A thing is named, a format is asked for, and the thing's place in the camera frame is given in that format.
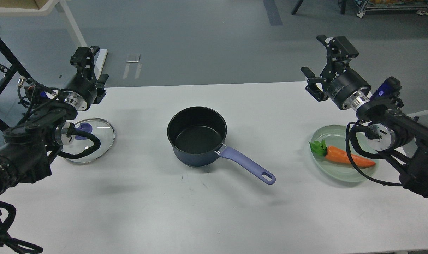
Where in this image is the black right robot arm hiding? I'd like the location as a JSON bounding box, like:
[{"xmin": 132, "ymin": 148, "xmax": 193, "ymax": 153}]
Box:
[{"xmin": 301, "ymin": 34, "xmax": 428, "ymax": 198}]

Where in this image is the glass lid with purple knob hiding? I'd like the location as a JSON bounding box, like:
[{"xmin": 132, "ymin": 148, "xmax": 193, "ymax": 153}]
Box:
[{"xmin": 62, "ymin": 118, "xmax": 115, "ymax": 165}]

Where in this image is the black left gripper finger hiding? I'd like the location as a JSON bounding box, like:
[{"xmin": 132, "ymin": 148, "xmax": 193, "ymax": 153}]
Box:
[
  {"xmin": 70, "ymin": 46, "xmax": 100, "ymax": 82},
  {"xmin": 93, "ymin": 74, "xmax": 109, "ymax": 104}
]

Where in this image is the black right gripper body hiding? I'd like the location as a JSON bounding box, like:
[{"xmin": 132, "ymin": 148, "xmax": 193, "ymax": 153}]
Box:
[{"xmin": 326, "ymin": 68, "xmax": 371, "ymax": 110}]

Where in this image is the orange toy carrot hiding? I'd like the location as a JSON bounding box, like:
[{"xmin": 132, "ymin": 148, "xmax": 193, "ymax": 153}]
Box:
[{"xmin": 309, "ymin": 140, "xmax": 376, "ymax": 168}]

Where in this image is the white caster leg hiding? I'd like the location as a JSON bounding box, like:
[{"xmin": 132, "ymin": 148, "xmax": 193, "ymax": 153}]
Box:
[{"xmin": 407, "ymin": 109, "xmax": 428, "ymax": 118}]

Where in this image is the white desk frame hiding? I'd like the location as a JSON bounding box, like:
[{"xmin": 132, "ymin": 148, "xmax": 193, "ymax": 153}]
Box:
[{"xmin": 0, "ymin": 0, "xmax": 90, "ymax": 84}]

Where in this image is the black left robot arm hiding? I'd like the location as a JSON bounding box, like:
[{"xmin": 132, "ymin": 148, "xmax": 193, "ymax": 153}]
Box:
[{"xmin": 0, "ymin": 46, "xmax": 108, "ymax": 254}]

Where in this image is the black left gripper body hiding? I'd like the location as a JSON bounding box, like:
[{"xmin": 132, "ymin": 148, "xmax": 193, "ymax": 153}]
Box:
[{"xmin": 60, "ymin": 74, "xmax": 97, "ymax": 111}]

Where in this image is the black metal rack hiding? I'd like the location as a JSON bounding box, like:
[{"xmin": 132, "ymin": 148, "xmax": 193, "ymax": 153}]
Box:
[{"xmin": 0, "ymin": 37, "xmax": 31, "ymax": 131}]

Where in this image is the blue saucepan with purple handle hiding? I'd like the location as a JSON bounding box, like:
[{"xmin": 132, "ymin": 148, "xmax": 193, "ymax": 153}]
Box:
[{"xmin": 167, "ymin": 106, "xmax": 277, "ymax": 185}]

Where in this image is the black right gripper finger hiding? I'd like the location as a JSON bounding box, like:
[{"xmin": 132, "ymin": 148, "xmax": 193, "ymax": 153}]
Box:
[
  {"xmin": 300, "ymin": 67, "xmax": 330, "ymax": 102},
  {"xmin": 316, "ymin": 34, "xmax": 359, "ymax": 81}
]

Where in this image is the wheeled metal cart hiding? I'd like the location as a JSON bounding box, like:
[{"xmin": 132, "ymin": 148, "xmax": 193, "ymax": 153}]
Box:
[{"xmin": 355, "ymin": 0, "xmax": 428, "ymax": 18}]

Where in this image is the pale green glass plate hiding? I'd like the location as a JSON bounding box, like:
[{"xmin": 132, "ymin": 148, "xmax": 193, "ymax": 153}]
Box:
[{"xmin": 311, "ymin": 125, "xmax": 367, "ymax": 183}]

